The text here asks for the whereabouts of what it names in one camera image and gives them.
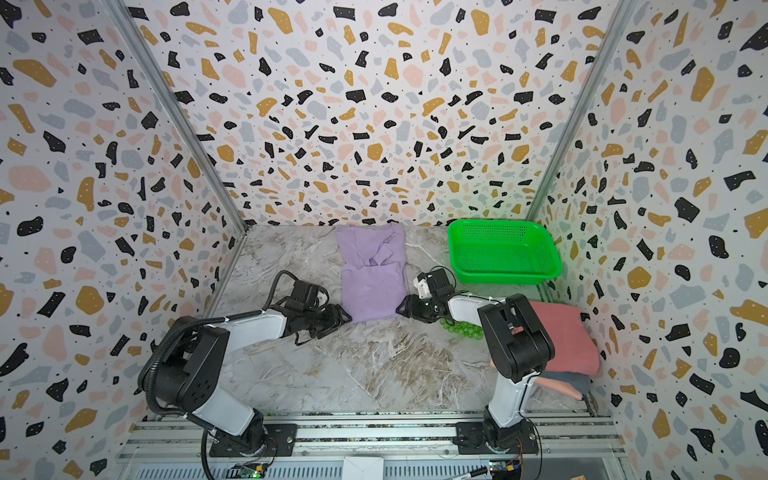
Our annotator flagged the folded pink t-shirt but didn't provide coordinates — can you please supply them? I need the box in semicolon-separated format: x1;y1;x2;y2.
531;302;600;376

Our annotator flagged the aluminium side floor rail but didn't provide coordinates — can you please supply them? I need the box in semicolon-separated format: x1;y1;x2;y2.
205;232;248;318

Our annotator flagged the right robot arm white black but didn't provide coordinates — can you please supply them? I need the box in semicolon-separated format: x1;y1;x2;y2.
396;294;555;453

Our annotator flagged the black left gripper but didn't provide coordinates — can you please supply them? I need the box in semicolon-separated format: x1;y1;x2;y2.
302;303;351;338

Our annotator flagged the green bead cluster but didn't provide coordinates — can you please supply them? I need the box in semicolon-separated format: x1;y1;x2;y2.
440;319;484;340

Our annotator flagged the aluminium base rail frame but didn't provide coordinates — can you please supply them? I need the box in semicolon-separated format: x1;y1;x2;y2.
114;410;634;479

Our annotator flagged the aluminium corner post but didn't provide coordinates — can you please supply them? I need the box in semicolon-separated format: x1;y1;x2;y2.
103;1;247;236
525;0;635;222

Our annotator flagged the aluminium corner post left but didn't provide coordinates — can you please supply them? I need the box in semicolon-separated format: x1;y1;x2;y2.
103;1;247;236

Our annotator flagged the green plastic basket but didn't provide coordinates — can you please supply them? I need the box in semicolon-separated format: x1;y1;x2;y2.
447;219;562;285

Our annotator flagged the folded grey t-shirt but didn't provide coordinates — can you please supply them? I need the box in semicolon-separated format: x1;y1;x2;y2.
540;371;590;395

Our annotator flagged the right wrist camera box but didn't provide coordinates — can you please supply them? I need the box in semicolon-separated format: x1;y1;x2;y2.
414;265;457;299

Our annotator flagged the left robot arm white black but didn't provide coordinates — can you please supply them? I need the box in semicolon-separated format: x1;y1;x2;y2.
138;304;352;456

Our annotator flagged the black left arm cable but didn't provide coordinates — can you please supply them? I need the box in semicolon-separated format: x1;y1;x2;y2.
136;269;301;480

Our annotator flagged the aluminium corner post right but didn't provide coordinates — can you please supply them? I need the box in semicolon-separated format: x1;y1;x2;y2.
525;0;635;222

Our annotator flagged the folded salmon t-shirt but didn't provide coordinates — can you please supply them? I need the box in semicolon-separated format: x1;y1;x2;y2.
535;376;583;400

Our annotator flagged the lilac t-shirt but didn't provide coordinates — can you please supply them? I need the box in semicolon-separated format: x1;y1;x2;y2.
336;223;408;323

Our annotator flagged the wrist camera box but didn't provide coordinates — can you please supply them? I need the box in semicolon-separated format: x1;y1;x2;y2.
414;265;457;299
290;280;319;309

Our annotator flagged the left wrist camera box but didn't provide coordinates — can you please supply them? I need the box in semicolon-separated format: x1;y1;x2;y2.
290;280;319;309

